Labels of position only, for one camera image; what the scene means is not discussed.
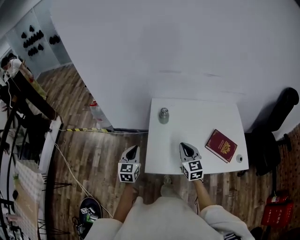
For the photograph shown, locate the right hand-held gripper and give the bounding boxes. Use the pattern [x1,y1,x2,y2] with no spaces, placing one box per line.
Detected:
[179,142,204,182]

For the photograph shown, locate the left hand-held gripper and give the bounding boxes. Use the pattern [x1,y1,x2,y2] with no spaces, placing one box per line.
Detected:
[118,145,142,184]

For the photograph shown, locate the light green bottle body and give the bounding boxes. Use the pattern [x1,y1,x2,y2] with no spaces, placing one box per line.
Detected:
[158,112,171,125]

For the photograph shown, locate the person's left forearm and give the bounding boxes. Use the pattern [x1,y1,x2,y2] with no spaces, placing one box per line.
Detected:
[112,182,137,222]

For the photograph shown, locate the person's right forearm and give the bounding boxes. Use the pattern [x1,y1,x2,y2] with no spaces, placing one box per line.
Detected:
[192,180,215,211]

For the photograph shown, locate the white table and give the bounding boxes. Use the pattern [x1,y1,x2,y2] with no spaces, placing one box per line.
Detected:
[144,97,249,175]

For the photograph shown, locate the red hardcover book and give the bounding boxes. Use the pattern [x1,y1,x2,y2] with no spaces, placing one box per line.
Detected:
[204,128,238,164]

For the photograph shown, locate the person's white shoe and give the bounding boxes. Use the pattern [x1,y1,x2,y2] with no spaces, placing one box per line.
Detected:
[160,175,174,197]

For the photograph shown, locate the yellow black floor tape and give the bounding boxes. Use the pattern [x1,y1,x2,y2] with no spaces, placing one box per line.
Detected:
[66,127,109,133]

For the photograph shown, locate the clear plastic water jug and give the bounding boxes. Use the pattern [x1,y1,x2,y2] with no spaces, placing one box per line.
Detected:
[90,100,108,131]

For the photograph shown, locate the spare gripper device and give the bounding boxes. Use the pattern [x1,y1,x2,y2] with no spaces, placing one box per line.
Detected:
[80,206,98,222]

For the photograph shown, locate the person's white shirt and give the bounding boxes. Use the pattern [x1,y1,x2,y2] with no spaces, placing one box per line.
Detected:
[83,195,253,240]

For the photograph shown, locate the black office chair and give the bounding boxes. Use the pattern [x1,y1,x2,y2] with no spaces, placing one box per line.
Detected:
[236,87,300,178]

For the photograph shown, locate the red fire extinguisher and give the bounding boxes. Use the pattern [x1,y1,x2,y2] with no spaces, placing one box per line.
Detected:
[266,191,290,210]

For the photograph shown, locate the black round stool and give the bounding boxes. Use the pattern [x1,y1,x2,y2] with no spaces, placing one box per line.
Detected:
[249,226,271,240]

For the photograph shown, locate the red fire extinguisher box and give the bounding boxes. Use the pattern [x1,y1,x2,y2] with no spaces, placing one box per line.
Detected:
[261,201,294,227]

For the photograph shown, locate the dark wooden counter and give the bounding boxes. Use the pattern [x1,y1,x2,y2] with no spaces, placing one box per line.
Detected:
[10,67,58,120]

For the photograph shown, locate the light wooden side table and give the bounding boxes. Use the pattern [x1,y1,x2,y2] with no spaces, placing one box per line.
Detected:
[13,160,72,240]

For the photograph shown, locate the black stair railing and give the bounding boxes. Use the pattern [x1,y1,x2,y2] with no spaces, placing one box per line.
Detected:
[0,110,62,240]

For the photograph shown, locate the group of black wall ornaments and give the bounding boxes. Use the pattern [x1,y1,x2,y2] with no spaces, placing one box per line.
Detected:
[21,25,60,57]

